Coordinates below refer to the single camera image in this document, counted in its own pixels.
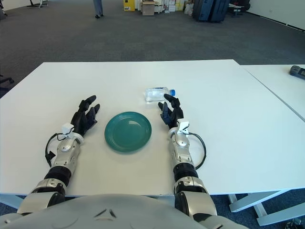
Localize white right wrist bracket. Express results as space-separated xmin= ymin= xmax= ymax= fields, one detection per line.
xmin=176 ymin=121 xmax=191 ymax=134

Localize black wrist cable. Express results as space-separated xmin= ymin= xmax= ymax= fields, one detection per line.
xmin=45 ymin=133 xmax=66 ymax=167
xmin=187 ymin=132 xmax=207 ymax=170

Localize black chair at desk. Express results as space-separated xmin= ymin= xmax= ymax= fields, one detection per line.
xmin=230 ymin=0 xmax=251 ymax=18

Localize dark blue large suitcase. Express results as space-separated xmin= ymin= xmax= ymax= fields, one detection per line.
xmin=209 ymin=0 xmax=231 ymax=24
xmin=192 ymin=0 xmax=213 ymax=22

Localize clear plastic water bottle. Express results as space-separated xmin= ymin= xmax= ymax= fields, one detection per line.
xmin=144 ymin=87 xmax=176 ymax=103

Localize person in grey trousers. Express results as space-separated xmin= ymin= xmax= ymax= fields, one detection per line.
xmin=93 ymin=0 xmax=104 ymax=19

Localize black handheld device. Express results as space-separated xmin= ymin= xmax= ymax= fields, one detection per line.
xmin=289 ymin=64 xmax=305 ymax=78

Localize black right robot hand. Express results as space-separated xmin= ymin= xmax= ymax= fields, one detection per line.
xmin=158 ymin=94 xmax=184 ymax=131

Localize brown cardboard box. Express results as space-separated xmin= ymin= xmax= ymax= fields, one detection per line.
xmin=142 ymin=1 xmax=155 ymax=16

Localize stack of white boxes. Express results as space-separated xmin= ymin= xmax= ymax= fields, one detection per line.
xmin=154 ymin=0 xmax=186 ymax=13

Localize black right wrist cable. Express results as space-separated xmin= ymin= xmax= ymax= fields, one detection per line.
xmin=187 ymin=132 xmax=207 ymax=170

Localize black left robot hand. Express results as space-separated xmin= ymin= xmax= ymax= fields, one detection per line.
xmin=70 ymin=95 xmax=101 ymax=136

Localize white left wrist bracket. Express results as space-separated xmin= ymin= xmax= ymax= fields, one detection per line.
xmin=62 ymin=123 xmax=75 ymax=139

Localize green round plate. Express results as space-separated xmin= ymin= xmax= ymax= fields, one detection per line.
xmin=104 ymin=111 xmax=153 ymax=154

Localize white desk legs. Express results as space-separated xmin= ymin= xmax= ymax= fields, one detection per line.
xmin=26 ymin=0 xmax=50 ymax=8

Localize grey robot torso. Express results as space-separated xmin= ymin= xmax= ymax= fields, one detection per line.
xmin=0 ymin=193 xmax=248 ymax=229

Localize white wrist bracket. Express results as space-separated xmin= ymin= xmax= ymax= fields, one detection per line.
xmin=176 ymin=121 xmax=191 ymax=134
xmin=62 ymin=123 xmax=75 ymax=139

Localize white table leg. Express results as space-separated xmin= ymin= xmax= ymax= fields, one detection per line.
xmin=0 ymin=194 xmax=27 ymax=210
xmin=227 ymin=185 xmax=305 ymax=227

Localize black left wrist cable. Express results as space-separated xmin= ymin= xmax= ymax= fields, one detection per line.
xmin=45 ymin=133 xmax=66 ymax=167

